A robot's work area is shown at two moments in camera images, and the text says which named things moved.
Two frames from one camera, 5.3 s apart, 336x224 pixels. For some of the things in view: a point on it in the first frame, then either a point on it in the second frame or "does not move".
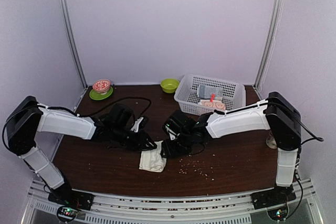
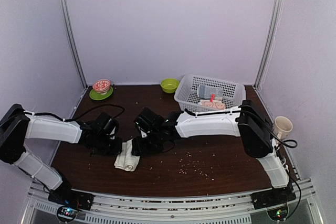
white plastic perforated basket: (197, 95) does not move
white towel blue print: (151, 159) to (125, 159)
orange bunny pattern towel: (217, 104) does not move
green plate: (96, 96) does not move
